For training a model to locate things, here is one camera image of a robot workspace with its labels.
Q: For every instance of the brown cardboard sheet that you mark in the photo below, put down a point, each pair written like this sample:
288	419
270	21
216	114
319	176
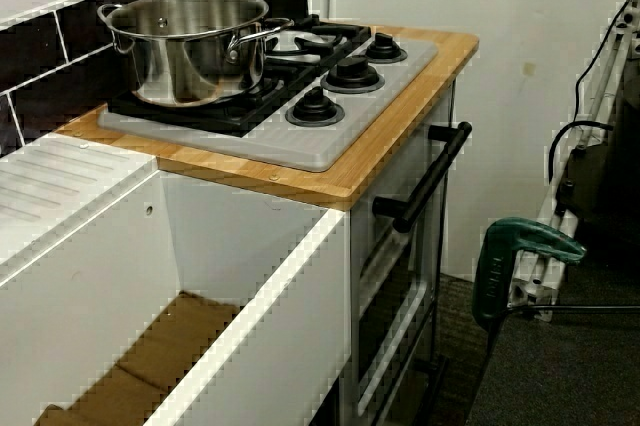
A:
150	361

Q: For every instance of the wooden countertop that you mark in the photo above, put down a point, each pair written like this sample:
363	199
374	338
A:
390	136

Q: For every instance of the stainless steel pot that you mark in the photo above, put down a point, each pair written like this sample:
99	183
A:
190	66

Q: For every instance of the grey stove top panel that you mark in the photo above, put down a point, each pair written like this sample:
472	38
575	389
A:
300	146

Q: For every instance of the black equipment stand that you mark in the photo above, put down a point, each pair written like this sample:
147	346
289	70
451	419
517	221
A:
615	181

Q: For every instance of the silver aluminium frame rail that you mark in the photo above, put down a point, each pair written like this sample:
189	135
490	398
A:
600	81

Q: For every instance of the white sink basin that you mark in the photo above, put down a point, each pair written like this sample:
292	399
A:
65	266

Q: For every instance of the black stove knob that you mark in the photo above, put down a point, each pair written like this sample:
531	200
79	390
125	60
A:
384	48
315	108
352	72

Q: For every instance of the white oven door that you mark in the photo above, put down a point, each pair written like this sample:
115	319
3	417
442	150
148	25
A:
362	246

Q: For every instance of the black burner grate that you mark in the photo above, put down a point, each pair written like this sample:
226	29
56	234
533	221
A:
345	31
235	118

